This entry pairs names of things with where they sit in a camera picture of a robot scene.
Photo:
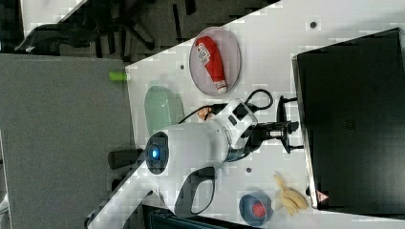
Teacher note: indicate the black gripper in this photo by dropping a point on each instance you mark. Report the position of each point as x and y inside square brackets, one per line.
[267, 131]

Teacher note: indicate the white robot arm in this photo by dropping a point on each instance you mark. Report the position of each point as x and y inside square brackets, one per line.
[180, 157]

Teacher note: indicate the yellow banana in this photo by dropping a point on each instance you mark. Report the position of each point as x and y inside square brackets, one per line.
[288, 198]

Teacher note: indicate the blue bowl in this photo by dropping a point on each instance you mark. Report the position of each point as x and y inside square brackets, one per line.
[245, 208]

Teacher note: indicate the red ball in bowl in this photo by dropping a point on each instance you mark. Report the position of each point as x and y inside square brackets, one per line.
[259, 210]

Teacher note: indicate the orange half slice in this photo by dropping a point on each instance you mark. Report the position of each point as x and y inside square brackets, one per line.
[204, 113]

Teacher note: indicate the grey round plate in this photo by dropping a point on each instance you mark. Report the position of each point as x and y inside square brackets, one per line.
[231, 57]

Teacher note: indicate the red ketchup bottle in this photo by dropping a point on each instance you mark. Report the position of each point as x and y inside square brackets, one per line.
[209, 54]

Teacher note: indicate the light green bowl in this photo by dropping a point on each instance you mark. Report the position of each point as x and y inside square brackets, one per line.
[162, 108]

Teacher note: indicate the black cylinder cup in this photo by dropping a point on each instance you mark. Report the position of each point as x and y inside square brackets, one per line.
[122, 158]

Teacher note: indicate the green marker pen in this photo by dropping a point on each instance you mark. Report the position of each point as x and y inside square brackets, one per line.
[116, 76]

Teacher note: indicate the black office chair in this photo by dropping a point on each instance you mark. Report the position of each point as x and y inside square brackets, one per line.
[86, 24]

